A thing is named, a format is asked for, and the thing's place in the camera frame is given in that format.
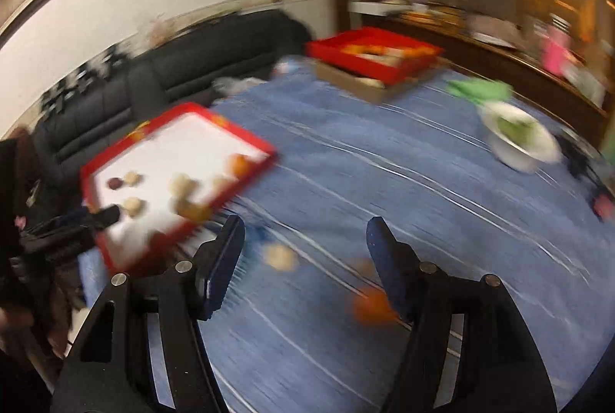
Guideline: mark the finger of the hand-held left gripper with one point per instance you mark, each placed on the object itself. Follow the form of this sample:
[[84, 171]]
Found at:
[[106, 216], [79, 215]]

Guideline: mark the red box with food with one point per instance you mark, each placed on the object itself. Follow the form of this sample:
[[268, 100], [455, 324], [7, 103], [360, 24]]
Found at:
[[374, 52]]

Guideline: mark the brown cardboard box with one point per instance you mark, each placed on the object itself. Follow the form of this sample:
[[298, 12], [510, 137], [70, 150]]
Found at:
[[384, 88]]

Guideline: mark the red date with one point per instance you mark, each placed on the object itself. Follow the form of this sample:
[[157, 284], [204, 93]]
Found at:
[[114, 183]]

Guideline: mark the pink bottle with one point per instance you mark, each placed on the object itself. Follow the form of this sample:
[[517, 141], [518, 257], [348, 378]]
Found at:
[[557, 50]]

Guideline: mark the black electronic device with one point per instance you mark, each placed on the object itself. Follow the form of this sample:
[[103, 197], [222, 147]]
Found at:
[[579, 158]]

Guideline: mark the orange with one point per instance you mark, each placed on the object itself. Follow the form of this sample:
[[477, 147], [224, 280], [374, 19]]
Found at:
[[372, 305], [239, 164]]

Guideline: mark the black sofa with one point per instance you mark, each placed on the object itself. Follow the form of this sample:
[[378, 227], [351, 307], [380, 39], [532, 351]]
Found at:
[[182, 67]]

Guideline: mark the red shallow box tray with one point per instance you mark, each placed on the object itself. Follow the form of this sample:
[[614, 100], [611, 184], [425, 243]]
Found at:
[[173, 163]]

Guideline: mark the blue plaid tablecloth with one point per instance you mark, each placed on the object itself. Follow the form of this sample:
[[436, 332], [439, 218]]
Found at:
[[384, 211]]

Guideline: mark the white bowl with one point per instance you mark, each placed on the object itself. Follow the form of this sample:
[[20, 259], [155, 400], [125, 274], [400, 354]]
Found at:
[[521, 146]]

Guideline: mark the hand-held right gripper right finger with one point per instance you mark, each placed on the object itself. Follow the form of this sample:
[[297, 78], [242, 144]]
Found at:
[[384, 259]]

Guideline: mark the green leafy vegetable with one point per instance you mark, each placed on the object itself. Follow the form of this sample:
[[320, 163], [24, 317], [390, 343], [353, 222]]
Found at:
[[516, 127]]

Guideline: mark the red jar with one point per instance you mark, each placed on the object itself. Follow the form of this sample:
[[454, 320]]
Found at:
[[604, 206]]

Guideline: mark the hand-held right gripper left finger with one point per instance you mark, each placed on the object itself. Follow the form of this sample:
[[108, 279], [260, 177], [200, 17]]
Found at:
[[221, 269]]

